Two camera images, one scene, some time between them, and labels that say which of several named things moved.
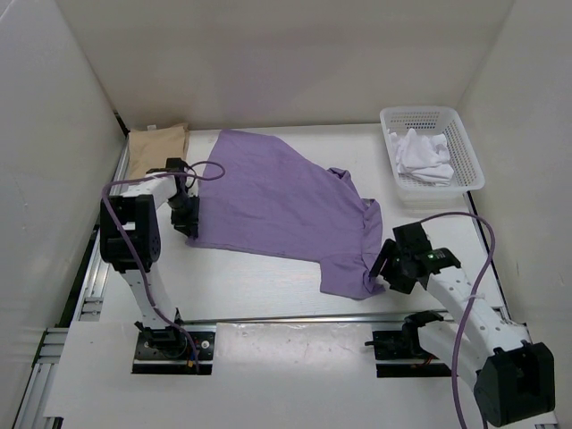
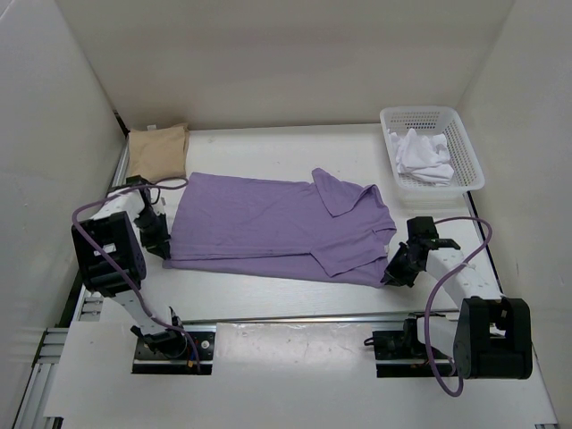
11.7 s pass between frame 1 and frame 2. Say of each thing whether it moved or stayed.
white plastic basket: stayed
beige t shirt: stayed
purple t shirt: moved
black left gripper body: moved
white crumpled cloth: stayed
